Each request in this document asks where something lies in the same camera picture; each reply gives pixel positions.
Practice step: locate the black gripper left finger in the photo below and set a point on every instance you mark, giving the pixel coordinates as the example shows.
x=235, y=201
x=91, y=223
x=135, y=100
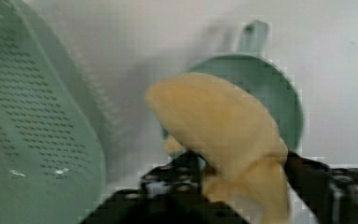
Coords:
x=168, y=194

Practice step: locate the green perforated colander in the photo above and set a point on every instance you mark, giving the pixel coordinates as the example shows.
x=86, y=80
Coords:
x=52, y=166

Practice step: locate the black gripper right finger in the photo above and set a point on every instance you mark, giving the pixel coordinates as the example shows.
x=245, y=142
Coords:
x=331, y=194

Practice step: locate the green mug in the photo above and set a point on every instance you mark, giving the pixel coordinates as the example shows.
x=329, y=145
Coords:
x=270, y=90

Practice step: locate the yellow plush peeled banana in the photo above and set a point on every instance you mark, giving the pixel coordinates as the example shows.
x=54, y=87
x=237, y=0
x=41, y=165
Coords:
x=247, y=181

